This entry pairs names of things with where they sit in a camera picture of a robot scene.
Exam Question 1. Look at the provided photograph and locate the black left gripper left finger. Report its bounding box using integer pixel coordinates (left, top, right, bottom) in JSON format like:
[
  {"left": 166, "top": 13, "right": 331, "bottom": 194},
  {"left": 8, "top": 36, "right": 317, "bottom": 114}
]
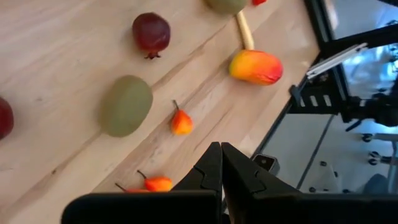
[{"left": 60, "top": 141, "right": 223, "bottom": 224}]

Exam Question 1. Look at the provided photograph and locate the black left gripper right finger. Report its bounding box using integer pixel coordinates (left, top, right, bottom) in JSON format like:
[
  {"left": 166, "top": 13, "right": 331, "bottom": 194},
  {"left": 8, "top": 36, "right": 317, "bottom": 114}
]
[{"left": 221, "top": 142, "right": 398, "bottom": 224}]

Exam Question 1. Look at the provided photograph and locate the small orange yellow pear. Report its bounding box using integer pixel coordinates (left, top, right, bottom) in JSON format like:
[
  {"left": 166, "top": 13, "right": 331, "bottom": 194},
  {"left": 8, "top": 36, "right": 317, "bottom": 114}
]
[
  {"left": 114, "top": 182, "right": 150, "bottom": 194},
  {"left": 170, "top": 99, "right": 194, "bottom": 136},
  {"left": 136, "top": 169, "right": 174, "bottom": 192}
]

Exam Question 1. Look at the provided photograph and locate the brown green kiwi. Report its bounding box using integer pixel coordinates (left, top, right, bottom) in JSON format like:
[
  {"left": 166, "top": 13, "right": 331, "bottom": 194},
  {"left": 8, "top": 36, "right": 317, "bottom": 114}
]
[
  {"left": 99, "top": 75, "right": 154, "bottom": 138},
  {"left": 203, "top": 0, "right": 249, "bottom": 15}
]

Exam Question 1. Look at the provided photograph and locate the dark red pomegranate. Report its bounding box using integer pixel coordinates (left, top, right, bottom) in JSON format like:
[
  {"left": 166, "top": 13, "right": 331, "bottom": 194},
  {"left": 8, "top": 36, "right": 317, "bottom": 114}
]
[
  {"left": 0, "top": 96, "right": 15, "bottom": 141},
  {"left": 132, "top": 12, "right": 172, "bottom": 60}
]

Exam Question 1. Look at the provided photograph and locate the black edge clip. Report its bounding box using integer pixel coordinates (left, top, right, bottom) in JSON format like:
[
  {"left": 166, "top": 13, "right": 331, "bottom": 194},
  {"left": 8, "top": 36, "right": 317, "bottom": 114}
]
[{"left": 289, "top": 84, "right": 304, "bottom": 108}]

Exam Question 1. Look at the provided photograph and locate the cream stick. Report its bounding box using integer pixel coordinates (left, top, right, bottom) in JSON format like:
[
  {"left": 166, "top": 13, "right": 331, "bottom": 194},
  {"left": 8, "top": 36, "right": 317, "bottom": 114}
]
[{"left": 235, "top": 11, "right": 255, "bottom": 51}]

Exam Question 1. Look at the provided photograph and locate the black table-level camera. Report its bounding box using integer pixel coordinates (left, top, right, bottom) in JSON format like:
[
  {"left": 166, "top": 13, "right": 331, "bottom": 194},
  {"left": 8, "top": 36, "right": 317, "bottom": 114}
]
[{"left": 251, "top": 153, "right": 280, "bottom": 175}]

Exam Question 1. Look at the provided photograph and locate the silver aluminium bracket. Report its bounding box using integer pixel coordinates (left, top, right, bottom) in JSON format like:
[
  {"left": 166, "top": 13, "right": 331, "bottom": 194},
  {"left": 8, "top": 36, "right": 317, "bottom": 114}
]
[{"left": 306, "top": 43, "right": 369, "bottom": 78}]

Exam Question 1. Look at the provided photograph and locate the black aluminium table frame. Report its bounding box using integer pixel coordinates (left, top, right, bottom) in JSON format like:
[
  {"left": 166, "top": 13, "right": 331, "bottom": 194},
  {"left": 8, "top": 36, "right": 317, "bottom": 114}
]
[{"left": 287, "top": 0, "right": 398, "bottom": 127}]

